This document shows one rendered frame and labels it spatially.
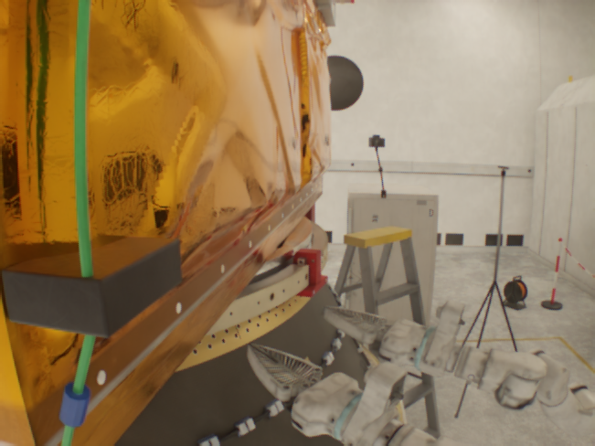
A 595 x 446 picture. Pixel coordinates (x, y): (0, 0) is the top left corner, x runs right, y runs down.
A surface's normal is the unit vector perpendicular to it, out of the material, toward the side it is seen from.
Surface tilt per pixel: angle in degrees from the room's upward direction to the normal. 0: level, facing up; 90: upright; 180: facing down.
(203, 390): 62
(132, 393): 90
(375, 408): 78
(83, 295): 90
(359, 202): 90
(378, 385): 90
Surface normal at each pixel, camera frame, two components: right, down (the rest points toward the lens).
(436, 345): -0.35, -0.36
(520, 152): -0.12, 0.17
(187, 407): 0.61, -0.35
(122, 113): 0.96, 0.04
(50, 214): 0.68, 0.11
